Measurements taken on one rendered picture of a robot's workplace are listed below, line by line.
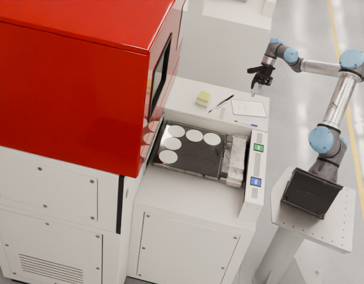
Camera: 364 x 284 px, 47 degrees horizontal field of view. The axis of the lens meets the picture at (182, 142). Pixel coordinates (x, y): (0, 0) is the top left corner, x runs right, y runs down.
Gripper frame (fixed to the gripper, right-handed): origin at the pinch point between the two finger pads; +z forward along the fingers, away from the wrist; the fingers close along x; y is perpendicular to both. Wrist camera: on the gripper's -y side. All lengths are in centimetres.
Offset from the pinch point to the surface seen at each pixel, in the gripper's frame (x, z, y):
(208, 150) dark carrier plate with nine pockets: -33.0, 32.2, 9.8
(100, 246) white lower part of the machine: -92, 82, 14
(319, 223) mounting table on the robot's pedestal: -5, 43, 73
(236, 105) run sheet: -3.7, 9.6, -4.9
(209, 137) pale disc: -26.7, 27.8, 1.8
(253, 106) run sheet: 5.0, 7.2, 0.5
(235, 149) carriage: -17.0, 29.0, 15.5
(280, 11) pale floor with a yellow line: 313, -58, -226
